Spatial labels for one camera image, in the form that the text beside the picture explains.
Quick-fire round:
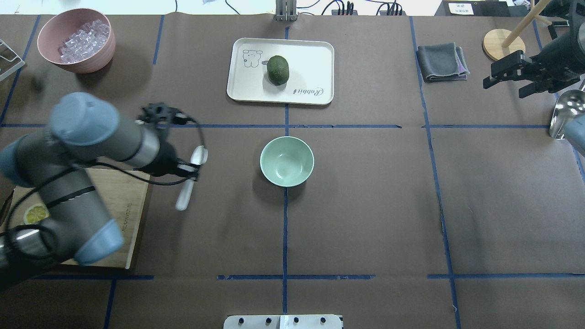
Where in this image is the wooden mug tree stand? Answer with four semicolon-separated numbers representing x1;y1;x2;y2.
481;0;552;61

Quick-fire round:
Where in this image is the left black camera cable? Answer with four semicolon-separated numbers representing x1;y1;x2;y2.
4;117;206;238

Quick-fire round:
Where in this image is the green ceramic bowl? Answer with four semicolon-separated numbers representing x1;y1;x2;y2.
259;137;315;187

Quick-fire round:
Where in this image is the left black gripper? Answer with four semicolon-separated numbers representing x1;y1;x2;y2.
145;143;201;180

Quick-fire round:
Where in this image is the steel ice scoop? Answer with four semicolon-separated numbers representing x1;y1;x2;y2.
549;87;585;140

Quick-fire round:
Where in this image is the black label box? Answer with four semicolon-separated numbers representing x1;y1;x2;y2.
434;0;511;17

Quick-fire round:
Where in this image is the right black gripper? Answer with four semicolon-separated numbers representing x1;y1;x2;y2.
483;18;585;99

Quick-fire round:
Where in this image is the cream rabbit tray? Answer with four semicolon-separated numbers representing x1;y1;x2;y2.
226;38;335;106

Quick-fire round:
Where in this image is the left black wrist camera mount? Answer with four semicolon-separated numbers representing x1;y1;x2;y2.
136;103;191;128

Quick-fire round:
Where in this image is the white pedestal column base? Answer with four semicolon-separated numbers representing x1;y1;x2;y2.
223;314;344;329

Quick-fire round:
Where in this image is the green avocado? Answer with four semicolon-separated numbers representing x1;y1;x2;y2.
266;55;290;86

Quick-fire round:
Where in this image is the front lemon slice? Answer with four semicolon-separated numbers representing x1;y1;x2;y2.
22;203;50;225

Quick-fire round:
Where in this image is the aluminium frame post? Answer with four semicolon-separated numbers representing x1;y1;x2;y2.
275;0;298;21

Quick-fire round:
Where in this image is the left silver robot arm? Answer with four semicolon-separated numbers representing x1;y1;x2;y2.
1;92;201;290

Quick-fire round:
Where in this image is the bamboo cutting board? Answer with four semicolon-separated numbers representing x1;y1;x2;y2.
9;169;150;270

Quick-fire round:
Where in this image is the white plastic spoon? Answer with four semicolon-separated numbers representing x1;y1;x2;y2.
175;144;207;211

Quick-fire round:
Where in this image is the grey folded cloth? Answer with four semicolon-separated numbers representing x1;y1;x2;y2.
416;43;470;83

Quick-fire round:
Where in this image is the pink bowl with ice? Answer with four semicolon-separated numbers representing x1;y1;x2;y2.
37;8;116;74

